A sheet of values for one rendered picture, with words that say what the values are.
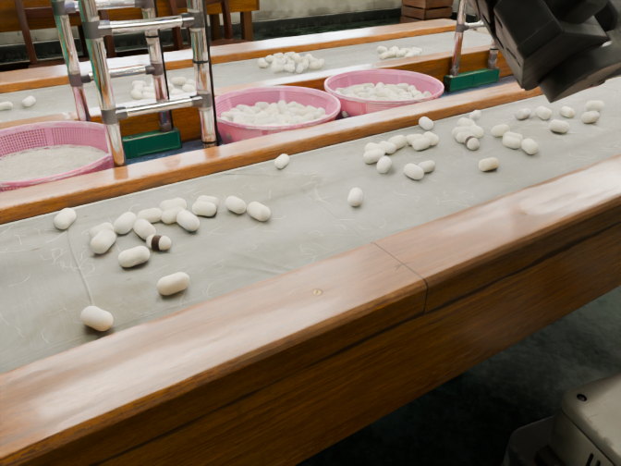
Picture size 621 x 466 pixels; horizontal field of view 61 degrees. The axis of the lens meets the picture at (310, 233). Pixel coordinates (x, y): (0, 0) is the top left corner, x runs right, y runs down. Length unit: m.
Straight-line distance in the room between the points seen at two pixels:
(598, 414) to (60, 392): 0.71
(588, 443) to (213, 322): 0.60
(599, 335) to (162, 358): 1.54
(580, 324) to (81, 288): 1.54
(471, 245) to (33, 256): 0.52
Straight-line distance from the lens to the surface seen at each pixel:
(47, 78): 1.46
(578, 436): 0.91
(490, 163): 0.89
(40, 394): 0.49
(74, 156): 1.00
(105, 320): 0.55
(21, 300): 0.64
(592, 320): 1.90
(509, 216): 0.71
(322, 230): 0.69
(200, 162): 0.84
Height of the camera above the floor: 1.09
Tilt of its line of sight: 31 degrees down
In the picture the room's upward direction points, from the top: straight up
